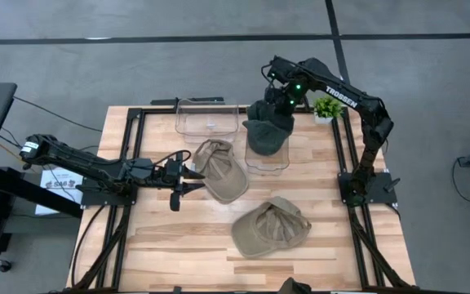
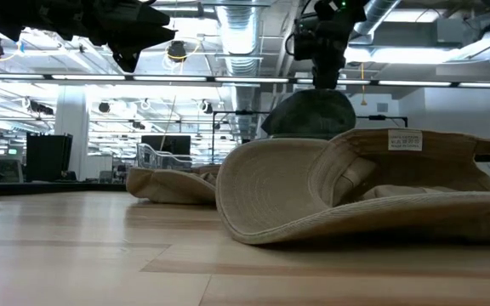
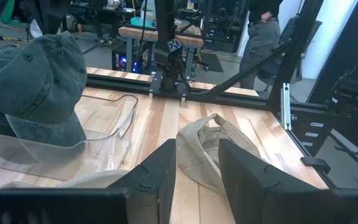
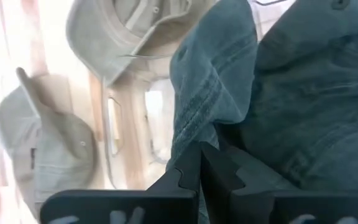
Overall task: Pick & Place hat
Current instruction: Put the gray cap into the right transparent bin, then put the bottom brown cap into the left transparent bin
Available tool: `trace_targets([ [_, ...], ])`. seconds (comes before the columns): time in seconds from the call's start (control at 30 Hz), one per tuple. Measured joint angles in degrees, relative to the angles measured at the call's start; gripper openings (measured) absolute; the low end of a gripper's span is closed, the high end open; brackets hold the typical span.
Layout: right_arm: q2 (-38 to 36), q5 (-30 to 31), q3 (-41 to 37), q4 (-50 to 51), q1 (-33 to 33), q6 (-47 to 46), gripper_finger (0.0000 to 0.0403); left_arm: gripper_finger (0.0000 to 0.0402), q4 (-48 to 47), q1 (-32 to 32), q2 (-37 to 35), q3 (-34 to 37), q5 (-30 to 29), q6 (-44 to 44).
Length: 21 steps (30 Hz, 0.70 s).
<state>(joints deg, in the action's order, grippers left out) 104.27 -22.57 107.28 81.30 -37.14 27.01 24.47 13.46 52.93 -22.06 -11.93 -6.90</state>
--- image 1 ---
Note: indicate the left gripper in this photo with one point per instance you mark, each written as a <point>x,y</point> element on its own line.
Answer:
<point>174,175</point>

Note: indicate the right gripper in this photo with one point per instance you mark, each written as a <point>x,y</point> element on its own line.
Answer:
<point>286,100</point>

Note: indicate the dark green cap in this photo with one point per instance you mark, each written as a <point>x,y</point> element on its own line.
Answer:
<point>267,141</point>
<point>257,114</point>

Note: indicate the tan cap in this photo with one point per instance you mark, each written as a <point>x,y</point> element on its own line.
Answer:
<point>223,175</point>
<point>259,237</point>

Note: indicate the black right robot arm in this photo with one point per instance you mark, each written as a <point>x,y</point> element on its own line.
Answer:
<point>341,92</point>

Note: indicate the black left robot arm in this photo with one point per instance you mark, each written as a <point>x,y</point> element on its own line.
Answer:
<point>88,167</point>

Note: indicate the small potted green plant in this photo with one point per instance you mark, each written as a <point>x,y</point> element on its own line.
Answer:
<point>327,109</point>

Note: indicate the wide clear plastic bin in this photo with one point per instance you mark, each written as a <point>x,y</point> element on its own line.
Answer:
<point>206,122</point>

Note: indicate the narrow clear plastic bin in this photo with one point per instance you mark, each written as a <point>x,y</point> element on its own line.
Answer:
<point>267,165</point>

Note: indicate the black clamp bar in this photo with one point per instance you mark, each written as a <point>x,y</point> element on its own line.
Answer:
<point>194,100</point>

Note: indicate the white printed paper sheet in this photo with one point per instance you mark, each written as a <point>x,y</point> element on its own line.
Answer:
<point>55,192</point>

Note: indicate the small black mouse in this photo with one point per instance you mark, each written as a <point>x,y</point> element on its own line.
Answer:
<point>27,166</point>

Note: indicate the black caster wheel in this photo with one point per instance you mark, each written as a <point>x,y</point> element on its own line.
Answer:
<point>3,265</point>

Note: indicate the black clamp bracket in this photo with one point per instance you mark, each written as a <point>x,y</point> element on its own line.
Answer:
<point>303,102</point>

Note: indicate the black aluminium table frame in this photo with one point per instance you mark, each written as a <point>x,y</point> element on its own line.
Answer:
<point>161,110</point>

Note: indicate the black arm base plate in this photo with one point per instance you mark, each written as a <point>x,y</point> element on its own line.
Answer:
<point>108,200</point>
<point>382,192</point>

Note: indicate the small black edge bracket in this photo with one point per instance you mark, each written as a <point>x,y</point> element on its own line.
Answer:
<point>177,290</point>

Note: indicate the black desk leg frame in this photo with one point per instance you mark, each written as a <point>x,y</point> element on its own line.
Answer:
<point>23,185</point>

